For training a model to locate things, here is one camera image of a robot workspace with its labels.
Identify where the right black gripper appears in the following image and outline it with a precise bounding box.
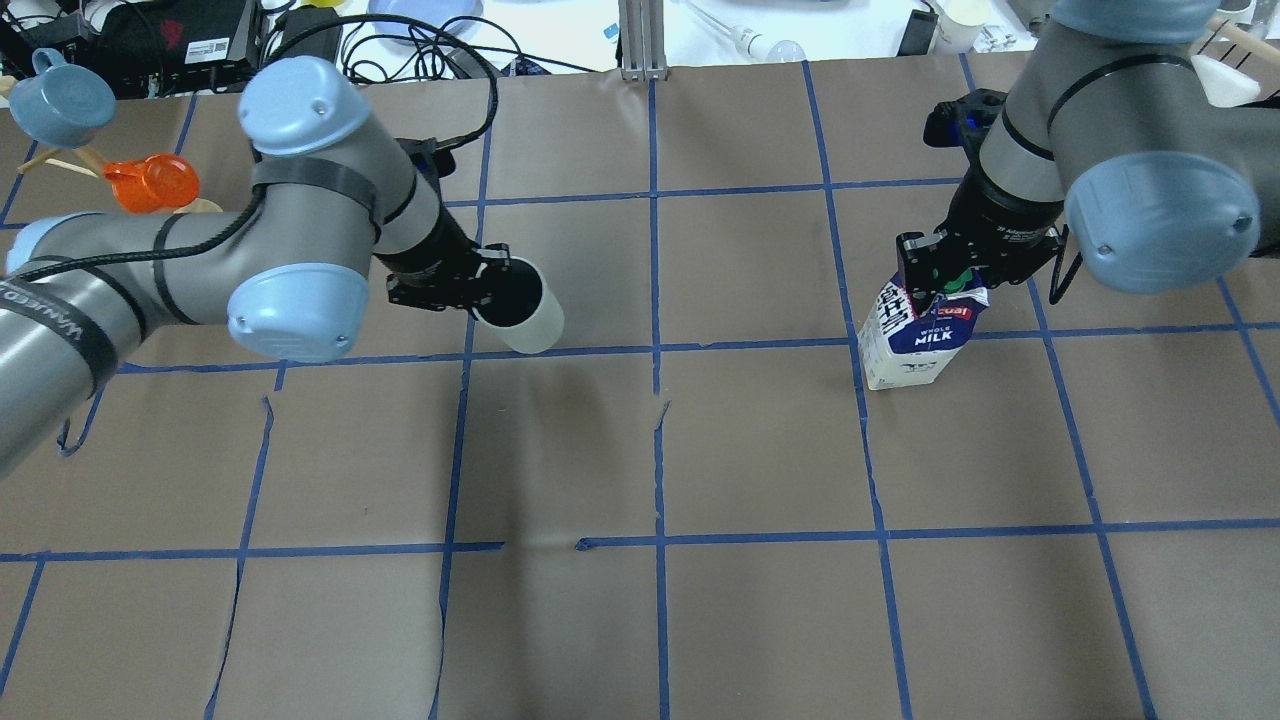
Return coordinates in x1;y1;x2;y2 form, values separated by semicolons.
895;184;1064;301

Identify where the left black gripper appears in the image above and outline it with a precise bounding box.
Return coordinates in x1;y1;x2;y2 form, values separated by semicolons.
385;240;516;313

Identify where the white ribbed mug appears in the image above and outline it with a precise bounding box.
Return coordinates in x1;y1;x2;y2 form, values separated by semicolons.
470;258;564;355

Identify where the blue white milk carton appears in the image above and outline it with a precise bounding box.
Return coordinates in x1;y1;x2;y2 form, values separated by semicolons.
858;270;991;389

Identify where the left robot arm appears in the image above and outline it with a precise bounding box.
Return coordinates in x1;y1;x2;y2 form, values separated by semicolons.
3;56;512;475

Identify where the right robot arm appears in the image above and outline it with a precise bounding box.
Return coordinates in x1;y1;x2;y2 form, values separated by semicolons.
896;1;1279;313

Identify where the cream paper cup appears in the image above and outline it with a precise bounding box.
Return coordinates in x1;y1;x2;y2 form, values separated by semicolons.
932;0;992;55

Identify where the orange plastic cup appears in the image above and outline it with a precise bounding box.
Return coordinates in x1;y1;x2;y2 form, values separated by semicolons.
102;152;201;214

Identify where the blue plastic cup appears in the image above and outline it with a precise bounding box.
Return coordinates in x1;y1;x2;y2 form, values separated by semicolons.
9;47;116;149

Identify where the light blue plate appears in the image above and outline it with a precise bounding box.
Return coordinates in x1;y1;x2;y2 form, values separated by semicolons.
366;1;484;44

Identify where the light bulb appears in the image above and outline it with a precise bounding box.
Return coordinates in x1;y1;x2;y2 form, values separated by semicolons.
684;1;808;63

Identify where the black electronics box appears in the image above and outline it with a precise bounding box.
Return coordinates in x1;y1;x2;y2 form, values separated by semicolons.
90;1;265;99

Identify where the wooden rack handle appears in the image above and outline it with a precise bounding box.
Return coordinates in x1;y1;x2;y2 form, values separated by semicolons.
1206;15;1279;67

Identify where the aluminium frame post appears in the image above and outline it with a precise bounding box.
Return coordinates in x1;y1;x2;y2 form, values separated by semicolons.
616;0;669;82

